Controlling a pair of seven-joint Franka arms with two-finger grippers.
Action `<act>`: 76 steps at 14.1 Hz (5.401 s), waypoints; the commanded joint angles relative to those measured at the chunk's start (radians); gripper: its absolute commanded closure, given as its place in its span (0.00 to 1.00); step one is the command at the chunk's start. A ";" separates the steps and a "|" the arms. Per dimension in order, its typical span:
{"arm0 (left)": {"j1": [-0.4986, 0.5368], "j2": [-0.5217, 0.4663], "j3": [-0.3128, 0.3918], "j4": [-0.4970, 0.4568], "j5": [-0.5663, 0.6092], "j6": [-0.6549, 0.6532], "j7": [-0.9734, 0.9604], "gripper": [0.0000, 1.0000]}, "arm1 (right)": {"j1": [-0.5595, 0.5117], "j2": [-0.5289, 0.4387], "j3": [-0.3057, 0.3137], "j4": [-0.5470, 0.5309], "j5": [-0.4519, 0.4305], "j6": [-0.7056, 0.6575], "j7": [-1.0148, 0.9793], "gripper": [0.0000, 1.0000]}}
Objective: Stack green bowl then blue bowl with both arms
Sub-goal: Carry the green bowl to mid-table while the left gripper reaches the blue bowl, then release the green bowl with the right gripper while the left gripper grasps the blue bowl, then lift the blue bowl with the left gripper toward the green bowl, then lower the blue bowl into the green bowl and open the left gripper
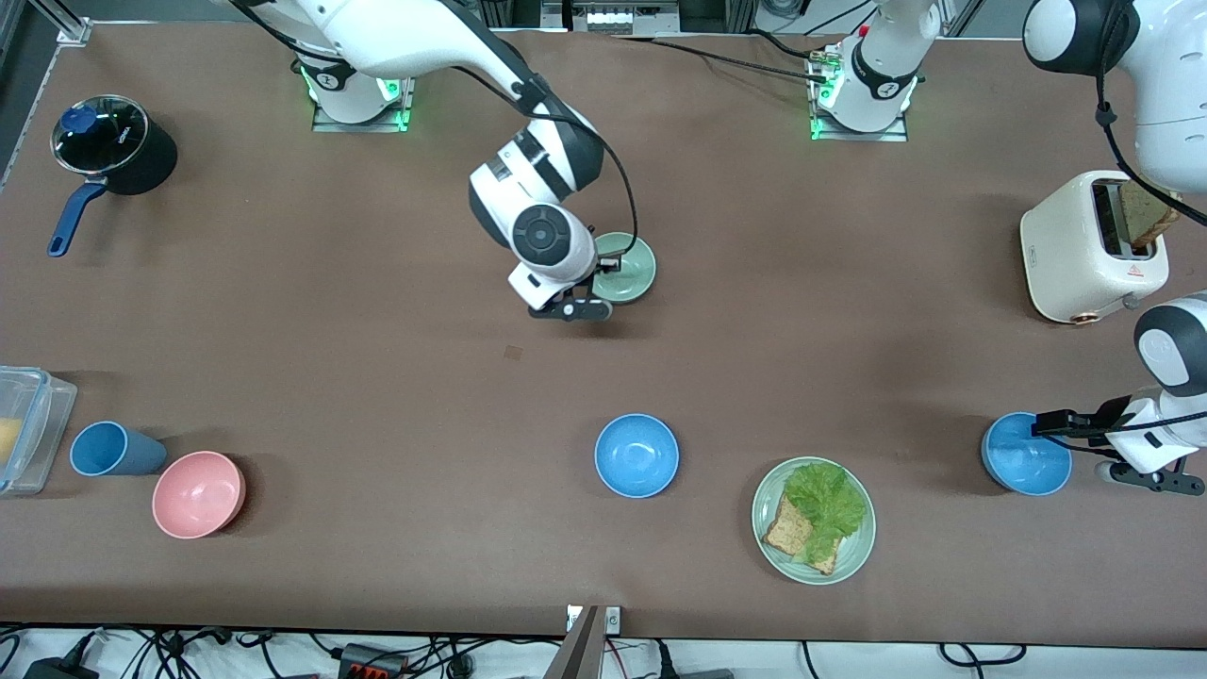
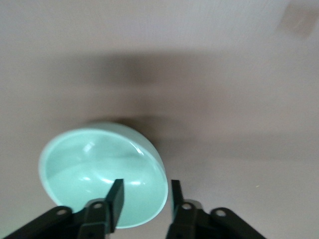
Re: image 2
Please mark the green bowl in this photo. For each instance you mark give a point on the green bowl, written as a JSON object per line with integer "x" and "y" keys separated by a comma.
{"x": 99, "y": 164}

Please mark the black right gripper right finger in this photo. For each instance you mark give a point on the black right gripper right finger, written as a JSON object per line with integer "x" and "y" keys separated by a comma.
{"x": 179, "y": 206}

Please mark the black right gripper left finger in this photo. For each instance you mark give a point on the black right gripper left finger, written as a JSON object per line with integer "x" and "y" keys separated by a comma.
{"x": 114, "y": 199}

